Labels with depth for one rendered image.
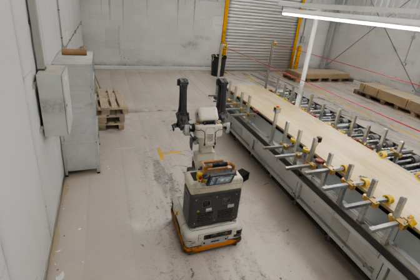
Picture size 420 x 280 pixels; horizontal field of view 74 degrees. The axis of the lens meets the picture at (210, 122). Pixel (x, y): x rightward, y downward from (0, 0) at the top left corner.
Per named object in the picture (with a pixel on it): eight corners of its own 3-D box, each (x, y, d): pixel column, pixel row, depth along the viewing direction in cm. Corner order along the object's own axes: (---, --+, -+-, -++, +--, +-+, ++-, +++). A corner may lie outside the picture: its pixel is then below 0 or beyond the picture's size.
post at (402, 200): (383, 247, 226) (404, 199, 207) (379, 243, 229) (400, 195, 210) (386, 245, 227) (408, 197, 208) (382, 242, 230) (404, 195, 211)
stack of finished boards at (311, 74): (349, 78, 1106) (350, 74, 1099) (299, 78, 1016) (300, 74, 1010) (334, 73, 1170) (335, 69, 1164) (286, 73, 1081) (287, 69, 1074)
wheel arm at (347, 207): (345, 210, 224) (346, 207, 223) (342, 207, 227) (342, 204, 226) (389, 201, 241) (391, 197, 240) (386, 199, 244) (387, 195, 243)
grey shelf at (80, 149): (65, 177, 383) (50, 64, 322) (70, 145, 459) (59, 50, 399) (100, 173, 398) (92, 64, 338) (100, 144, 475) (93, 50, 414)
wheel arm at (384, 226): (370, 233, 203) (372, 230, 202) (367, 230, 205) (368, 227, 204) (405, 224, 215) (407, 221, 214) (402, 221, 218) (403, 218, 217)
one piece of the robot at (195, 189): (237, 229, 298) (247, 162, 266) (187, 239, 280) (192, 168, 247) (225, 209, 327) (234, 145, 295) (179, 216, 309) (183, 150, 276)
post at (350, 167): (337, 207, 269) (352, 165, 250) (335, 205, 272) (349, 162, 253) (340, 207, 270) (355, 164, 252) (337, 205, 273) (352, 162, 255)
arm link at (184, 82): (180, 79, 277) (190, 79, 280) (177, 77, 289) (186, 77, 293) (180, 122, 287) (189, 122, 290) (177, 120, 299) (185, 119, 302)
